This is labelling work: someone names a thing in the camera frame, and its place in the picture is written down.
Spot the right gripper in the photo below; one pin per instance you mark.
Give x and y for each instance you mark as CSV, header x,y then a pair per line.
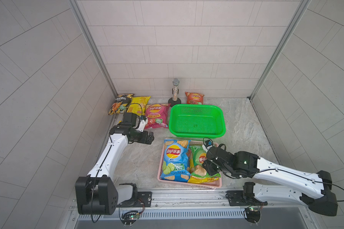
x,y
206,164

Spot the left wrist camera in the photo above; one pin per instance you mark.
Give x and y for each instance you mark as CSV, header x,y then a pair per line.
x,y
143,121

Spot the green cucumber chips bag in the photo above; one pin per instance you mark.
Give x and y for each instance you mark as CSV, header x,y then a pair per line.
x,y
197,156

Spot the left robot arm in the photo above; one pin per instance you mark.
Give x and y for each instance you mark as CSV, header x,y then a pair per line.
x,y
96,193

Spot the microphone-like stand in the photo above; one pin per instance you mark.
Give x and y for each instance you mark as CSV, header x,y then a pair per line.
x,y
175,100

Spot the left circuit board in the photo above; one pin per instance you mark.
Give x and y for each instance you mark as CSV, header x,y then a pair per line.
x,y
129,218

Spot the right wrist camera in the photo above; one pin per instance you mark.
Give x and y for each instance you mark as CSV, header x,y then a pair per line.
x,y
208,145

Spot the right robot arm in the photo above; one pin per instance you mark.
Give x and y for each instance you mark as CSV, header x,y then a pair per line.
x,y
313,190

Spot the light blue chips bag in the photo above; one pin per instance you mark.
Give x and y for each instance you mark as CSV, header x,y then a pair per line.
x,y
175,162

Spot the circuit board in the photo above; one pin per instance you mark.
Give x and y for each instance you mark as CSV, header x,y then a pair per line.
x,y
252,215
129,218

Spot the aluminium front rail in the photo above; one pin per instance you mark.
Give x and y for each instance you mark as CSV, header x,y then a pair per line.
x,y
200,204

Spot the small red chips bag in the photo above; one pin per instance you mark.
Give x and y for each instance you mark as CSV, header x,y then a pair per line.
x,y
194,98

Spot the black chips bag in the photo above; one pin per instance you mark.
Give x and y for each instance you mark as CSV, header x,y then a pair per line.
x,y
121,104

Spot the magenta tomato chips bag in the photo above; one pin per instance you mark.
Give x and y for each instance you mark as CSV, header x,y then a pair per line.
x,y
157,115

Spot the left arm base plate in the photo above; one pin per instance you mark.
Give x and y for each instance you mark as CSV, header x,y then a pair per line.
x,y
142,199

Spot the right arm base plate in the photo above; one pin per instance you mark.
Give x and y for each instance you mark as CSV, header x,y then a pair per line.
x,y
235,198

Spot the right circuit board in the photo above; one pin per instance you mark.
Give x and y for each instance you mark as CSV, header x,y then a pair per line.
x,y
252,215

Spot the yellow chips bag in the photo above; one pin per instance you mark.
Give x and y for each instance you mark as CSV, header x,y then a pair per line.
x,y
138,105
200,175

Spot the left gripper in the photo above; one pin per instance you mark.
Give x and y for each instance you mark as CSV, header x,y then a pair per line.
x,y
143,139

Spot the green plastic basket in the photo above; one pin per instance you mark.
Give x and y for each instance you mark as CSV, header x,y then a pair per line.
x,y
197,121

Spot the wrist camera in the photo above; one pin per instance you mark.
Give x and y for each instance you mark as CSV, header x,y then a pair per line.
x,y
208,145
143,121

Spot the pink plastic basket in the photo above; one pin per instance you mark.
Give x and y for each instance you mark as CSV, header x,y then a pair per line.
x,y
211,185

